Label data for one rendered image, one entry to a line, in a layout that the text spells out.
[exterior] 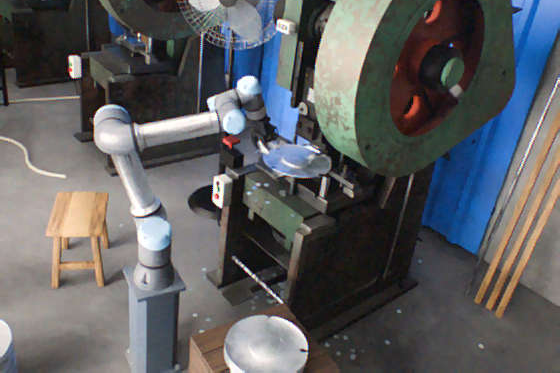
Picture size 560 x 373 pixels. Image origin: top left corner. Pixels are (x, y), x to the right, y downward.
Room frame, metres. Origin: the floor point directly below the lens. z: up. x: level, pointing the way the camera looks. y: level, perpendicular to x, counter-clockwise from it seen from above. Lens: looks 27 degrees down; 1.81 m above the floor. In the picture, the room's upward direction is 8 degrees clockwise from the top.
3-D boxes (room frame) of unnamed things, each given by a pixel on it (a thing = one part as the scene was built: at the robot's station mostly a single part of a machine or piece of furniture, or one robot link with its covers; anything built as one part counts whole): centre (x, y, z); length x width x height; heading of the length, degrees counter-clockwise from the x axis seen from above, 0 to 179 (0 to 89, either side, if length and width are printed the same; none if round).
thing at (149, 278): (1.56, 0.41, 0.50); 0.15 x 0.15 x 0.10
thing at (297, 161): (2.03, -0.07, 0.78); 0.29 x 0.29 x 0.01
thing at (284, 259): (2.12, -0.17, 0.31); 0.43 x 0.42 x 0.01; 44
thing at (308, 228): (2.02, -0.45, 0.45); 0.92 x 0.12 x 0.90; 134
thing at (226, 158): (2.18, 0.22, 0.62); 0.10 x 0.06 x 0.20; 44
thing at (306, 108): (2.08, -0.13, 1.04); 0.17 x 0.15 x 0.30; 134
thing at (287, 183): (1.99, -0.04, 0.72); 0.25 x 0.14 x 0.14; 134
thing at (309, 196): (2.11, -0.16, 0.68); 0.45 x 0.30 x 0.06; 44
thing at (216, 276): (2.40, -0.08, 0.45); 0.92 x 0.12 x 0.90; 134
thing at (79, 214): (2.08, 0.91, 0.16); 0.34 x 0.24 x 0.34; 15
